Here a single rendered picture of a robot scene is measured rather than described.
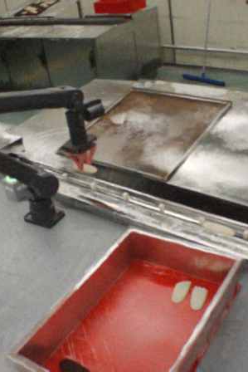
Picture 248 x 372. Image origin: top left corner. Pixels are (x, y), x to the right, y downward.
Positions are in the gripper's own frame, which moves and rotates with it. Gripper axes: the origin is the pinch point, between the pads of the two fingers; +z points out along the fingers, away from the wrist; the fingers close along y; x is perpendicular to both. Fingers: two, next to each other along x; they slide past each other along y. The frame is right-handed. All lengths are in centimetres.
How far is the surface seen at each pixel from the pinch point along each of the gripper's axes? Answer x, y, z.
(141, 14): 196, 297, 12
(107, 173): 3.6, 13.3, 11.5
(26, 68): 294, 203, 50
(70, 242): -12.9, -23.3, 11.3
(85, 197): -5.0, -6.8, 7.2
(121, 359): -52, -48, 11
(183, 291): -53, -24, 10
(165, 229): -37.4, -8.6, 7.2
